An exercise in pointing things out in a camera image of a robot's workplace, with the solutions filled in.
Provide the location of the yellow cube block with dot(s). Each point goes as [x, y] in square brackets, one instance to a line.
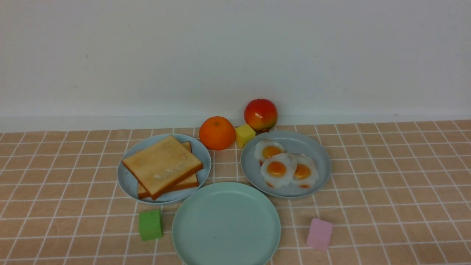
[244, 134]

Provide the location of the fried egg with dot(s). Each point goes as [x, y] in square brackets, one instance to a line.
[265, 149]
[278, 170]
[306, 173]

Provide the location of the grey-blue right plate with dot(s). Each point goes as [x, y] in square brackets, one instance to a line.
[294, 143]

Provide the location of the orange fruit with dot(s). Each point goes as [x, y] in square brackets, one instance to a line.
[217, 133]

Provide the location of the light blue left plate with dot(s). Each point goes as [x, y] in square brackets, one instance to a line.
[128, 180]

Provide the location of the pink cube block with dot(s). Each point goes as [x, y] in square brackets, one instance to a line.
[319, 234]

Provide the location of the mint green front plate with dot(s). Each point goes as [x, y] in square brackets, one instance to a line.
[226, 223]

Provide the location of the green cube block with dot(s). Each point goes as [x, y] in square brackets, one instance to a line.
[150, 225]

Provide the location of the red yellow apple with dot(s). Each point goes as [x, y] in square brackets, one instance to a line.
[261, 115]

